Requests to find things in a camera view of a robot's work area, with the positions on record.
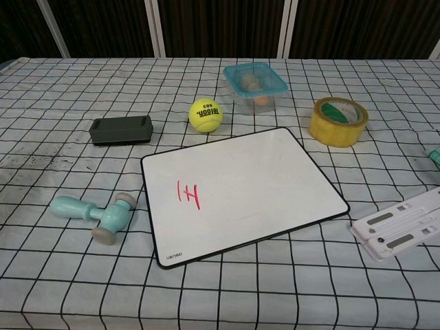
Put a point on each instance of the dark grey board eraser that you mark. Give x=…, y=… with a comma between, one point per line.
x=120, y=130

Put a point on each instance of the white dry-erase board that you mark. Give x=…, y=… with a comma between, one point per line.
x=240, y=189

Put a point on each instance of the yellow tennis ball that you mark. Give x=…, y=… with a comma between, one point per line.
x=205, y=117

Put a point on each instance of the wooden doll figure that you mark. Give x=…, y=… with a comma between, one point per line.
x=249, y=82

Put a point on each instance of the clear container with blue lid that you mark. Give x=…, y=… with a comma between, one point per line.
x=237, y=73

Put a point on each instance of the yellow packing tape roll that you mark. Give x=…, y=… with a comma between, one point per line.
x=330, y=134

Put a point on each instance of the teal toy hammer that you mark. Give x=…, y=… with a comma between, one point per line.
x=68, y=206

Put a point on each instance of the white folding stand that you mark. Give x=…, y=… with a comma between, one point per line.
x=378, y=239

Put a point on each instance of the checkered tablecloth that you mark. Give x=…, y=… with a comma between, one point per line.
x=68, y=292

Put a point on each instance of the green marker pen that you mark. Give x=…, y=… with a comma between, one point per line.
x=434, y=153

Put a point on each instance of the dark screen panel white frame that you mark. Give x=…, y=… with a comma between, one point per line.
x=103, y=24
x=361, y=24
x=220, y=24
x=17, y=24

